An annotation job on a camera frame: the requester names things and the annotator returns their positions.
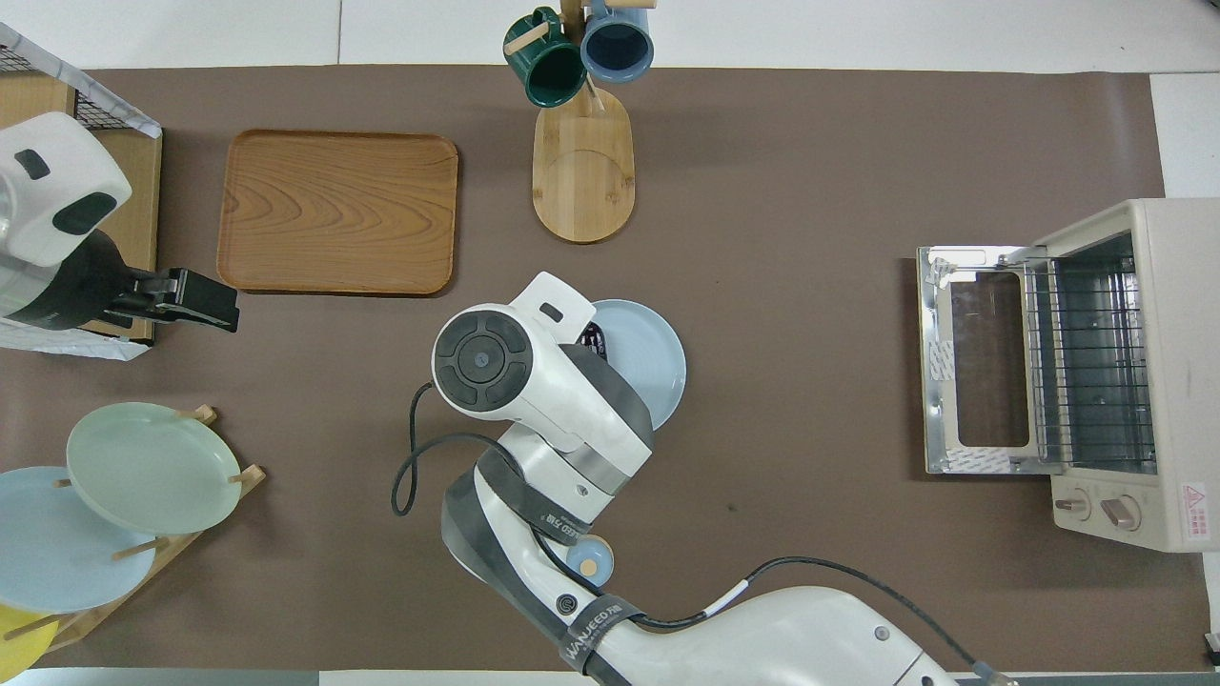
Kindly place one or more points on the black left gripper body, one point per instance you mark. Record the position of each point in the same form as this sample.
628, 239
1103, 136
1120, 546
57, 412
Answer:
71, 286

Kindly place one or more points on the dark purple eggplant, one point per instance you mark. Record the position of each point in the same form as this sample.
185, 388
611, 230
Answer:
595, 341

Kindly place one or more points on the light blue ringed plate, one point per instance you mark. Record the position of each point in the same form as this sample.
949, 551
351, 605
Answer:
648, 362

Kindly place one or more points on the beige toaster oven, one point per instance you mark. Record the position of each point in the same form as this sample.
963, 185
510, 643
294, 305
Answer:
1182, 381

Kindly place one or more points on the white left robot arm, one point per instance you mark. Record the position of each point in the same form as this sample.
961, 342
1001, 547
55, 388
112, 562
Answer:
57, 191

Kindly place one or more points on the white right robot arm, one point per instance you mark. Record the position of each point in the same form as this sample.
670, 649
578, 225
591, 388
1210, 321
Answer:
534, 419

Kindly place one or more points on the wooden serving tray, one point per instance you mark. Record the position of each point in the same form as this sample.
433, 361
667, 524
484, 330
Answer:
334, 210

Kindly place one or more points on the pale green plate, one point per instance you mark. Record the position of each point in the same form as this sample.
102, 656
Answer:
152, 467

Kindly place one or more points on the wooden plate rack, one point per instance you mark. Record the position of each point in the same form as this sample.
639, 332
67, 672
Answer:
254, 474

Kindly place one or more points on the pale blue plate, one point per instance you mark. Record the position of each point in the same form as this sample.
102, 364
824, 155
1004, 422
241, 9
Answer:
57, 562

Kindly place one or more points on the brown table mat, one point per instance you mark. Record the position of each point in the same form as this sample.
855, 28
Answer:
315, 591

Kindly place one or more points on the yellow plate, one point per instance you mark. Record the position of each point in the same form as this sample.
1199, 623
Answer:
14, 648

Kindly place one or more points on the wooden mug tree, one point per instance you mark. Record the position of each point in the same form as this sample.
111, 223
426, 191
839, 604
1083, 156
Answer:
583, 181

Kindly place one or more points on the dark green mug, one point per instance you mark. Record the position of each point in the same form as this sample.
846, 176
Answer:
553, 76

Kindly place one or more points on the blue mug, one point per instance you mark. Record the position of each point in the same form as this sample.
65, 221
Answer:
618, 48

